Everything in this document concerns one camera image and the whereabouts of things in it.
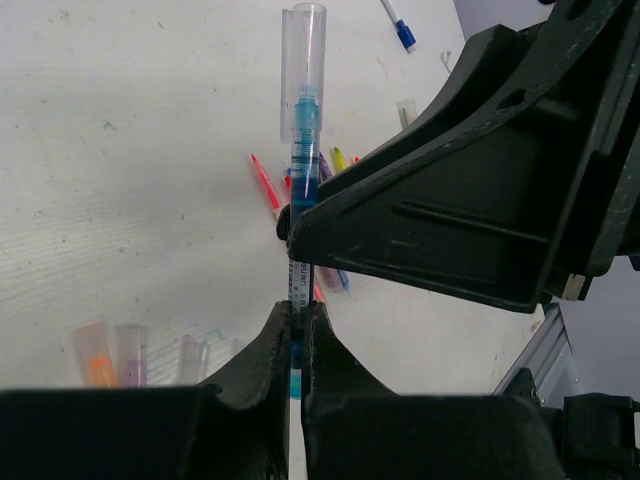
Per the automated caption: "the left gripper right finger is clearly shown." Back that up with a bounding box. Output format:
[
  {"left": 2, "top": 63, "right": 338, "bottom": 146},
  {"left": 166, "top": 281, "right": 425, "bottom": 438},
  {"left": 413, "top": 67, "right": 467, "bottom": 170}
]
[{"left": 302, "top": 302, "right": 398, "bottom": 479}]

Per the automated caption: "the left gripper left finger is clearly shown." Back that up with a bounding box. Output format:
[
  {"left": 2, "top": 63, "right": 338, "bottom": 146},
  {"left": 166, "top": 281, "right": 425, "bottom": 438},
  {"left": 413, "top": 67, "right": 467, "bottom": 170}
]
[{"left": 194, "top": 301, "right": 291, "bottom": 479}]

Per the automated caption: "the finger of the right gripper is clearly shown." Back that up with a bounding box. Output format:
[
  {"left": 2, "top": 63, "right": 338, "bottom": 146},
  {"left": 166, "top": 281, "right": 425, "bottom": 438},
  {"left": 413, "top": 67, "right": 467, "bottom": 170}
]
[
  {"left": 276, "top": 204, "right": 291, "bottom": 240},
  {"left": 287, "top": 24, "right": 621, "bottom": 315}
]

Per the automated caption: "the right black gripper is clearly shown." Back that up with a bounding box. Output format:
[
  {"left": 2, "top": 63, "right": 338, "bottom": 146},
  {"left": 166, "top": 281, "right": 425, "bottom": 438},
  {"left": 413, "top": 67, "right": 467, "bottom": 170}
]
[{"left": 450, "top": 1, "right": 639, "bottom": 300}]

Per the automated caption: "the pink highlighter pen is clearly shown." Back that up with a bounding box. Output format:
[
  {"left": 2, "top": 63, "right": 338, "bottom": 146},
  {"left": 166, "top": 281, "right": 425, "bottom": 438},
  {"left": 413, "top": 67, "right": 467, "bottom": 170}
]
[
  {"left": 250, "top": 154, "right": 282, "bottom": 220},
  {"left": 283, "top": 168, "right": 326, "bottom": 302}
]

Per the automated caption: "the yellow highlighter pen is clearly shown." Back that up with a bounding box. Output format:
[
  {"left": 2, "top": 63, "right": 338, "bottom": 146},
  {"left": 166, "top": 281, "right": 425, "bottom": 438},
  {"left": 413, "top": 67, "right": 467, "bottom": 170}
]
[{"left": 332, "top": 147, "right": 348, "bottom": 173}]

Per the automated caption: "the clear purple pen cap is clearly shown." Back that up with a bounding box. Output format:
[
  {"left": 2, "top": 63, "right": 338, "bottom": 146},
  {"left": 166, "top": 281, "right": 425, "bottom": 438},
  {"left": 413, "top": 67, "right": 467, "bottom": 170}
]
[{"left": 115, "top": 324, "right": 148, "bottom": 387}]

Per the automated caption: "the clear orange pen cap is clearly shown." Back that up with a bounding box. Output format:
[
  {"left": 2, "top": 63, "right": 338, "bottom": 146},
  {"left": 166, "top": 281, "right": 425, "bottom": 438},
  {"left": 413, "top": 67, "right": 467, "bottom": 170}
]
[{"left": 73, "top": 323, "right": 118, "bottom": 388}]

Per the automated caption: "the clear blue pen cap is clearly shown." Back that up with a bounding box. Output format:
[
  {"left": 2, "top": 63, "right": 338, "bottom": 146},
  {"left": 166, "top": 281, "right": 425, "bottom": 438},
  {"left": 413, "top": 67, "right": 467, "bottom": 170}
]
[{"left": 280, "top": 2, "right": 327, "bottom": 143}]

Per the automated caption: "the purple pen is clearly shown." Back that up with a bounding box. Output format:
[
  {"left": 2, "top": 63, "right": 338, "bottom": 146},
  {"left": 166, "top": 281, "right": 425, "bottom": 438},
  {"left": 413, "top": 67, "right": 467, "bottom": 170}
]
[{"left": 318, "top": 153, "right": 333, "bottom": 182}]

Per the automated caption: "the dark blue gel pen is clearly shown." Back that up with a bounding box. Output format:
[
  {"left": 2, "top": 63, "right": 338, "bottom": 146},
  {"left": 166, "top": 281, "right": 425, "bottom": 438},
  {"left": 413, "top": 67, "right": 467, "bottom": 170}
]
[{"left": 336, "top": 269, "right": 351, "bottom": 294}]

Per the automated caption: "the blue capped white pen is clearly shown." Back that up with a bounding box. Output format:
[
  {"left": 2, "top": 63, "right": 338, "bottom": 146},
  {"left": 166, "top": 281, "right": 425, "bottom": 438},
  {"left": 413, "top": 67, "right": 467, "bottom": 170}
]
[{"left": 381, "top": 0, "right": 416, "bottom": 53}]

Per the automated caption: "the aluminium front rail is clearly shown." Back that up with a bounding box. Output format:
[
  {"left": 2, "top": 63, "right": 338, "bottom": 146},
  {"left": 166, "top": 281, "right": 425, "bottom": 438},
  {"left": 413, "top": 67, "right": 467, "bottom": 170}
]
[{"left": 493, "top": 303, "right": 582, "bottom": 408}]

